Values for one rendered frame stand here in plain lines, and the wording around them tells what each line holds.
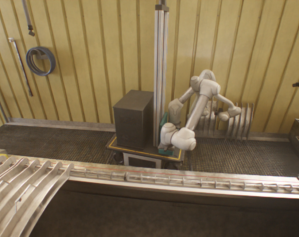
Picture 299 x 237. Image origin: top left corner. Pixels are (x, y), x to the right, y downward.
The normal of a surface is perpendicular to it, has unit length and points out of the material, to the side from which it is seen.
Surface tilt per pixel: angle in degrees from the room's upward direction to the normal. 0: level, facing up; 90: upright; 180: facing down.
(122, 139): 90
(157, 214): 67
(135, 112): 90
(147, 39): 90
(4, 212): 90
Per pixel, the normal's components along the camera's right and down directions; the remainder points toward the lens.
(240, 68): -0.11, 0.48
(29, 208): 0.00, -0.86
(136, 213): -0.10, 0.07
